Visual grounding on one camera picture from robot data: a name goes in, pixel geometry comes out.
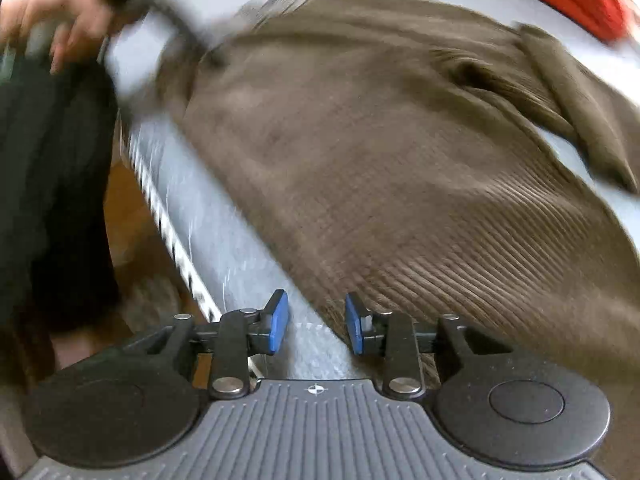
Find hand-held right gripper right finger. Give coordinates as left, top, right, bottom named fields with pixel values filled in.
left=344, top=291, right=501, bottom=396

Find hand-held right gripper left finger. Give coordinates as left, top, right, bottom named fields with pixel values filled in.
left=122, top=289, right=291, bottom=401

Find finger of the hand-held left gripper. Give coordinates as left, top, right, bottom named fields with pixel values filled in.
left=134, top=0, right=227, bottom=71

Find brown corduroy pants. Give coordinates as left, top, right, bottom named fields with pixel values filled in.
left=157, top=0, right=640, bottom=401

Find person's left hand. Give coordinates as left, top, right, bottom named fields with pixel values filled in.
left=0, top=0, right=137, bottom=76

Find grey mattress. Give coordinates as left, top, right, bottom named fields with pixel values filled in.
left=102, top=0, right=640, bottom=381

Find person's dark clothing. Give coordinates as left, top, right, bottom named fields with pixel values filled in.
left=0, top=52, right=123, bottom=333

